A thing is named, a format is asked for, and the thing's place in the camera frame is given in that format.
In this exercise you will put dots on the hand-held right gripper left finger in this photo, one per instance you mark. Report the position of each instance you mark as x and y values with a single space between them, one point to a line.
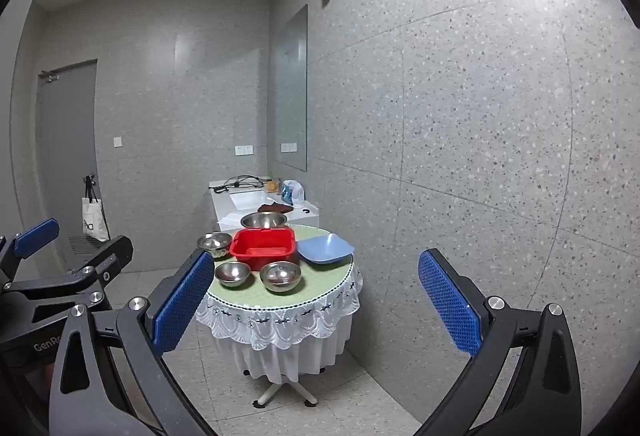
182 301

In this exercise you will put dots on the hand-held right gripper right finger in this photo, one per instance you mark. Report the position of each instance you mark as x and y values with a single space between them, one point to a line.
450 306

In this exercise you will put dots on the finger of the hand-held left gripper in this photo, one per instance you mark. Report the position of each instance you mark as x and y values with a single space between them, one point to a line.
115 252
36 233

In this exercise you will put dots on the small steel bowl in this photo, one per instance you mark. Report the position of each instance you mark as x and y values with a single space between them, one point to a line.
232 272
212 243
280 276

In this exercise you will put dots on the red plastic basin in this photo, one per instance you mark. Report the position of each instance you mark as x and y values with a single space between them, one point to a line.
260 256

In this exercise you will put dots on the large steel bowl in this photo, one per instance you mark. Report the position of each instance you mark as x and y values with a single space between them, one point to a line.
262 219

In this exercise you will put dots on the blue square plate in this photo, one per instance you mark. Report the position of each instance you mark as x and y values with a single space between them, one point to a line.
320 251

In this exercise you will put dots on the door vent grille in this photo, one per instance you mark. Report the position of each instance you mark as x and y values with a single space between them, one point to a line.
82 245

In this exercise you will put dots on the white tote bag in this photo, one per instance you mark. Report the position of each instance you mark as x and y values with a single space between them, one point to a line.
95 221

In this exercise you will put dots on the white paper sheet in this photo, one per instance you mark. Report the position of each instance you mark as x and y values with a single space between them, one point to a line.
234 222

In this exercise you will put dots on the grey door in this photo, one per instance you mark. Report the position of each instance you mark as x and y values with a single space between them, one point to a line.
65 141

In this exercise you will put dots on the round table with lace cloth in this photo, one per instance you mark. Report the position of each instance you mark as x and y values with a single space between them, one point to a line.
280 316

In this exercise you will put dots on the white sink counter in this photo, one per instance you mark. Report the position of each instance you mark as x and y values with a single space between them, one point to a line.
225 208

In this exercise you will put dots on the white metal table base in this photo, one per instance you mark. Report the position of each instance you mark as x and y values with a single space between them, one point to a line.
272 391

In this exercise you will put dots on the brown cloth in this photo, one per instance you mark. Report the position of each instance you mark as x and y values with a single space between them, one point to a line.
275 207

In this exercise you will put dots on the orange container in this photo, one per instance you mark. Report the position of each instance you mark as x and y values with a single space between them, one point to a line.
272 186

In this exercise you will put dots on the blue white plastic bag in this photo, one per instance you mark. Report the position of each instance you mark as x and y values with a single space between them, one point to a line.
294 193

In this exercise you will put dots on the door closer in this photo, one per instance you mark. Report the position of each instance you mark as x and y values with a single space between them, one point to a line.
50 76

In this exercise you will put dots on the white double wall socket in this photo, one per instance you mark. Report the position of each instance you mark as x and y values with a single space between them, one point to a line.
244 150

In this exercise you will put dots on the wall mirror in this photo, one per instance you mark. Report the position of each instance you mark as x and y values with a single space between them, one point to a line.
291 91

